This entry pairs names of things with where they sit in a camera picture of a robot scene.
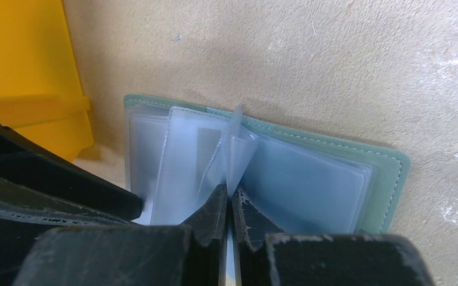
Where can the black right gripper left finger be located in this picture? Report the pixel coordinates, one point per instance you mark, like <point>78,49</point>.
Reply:
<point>191,253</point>

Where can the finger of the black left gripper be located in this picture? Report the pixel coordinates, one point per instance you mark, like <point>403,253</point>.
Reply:
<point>19,232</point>
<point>26,164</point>

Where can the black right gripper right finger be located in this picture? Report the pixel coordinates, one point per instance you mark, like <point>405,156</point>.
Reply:
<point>265,254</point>

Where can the yellow bin with tan cards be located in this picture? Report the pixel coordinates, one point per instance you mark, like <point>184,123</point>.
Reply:
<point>41,96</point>

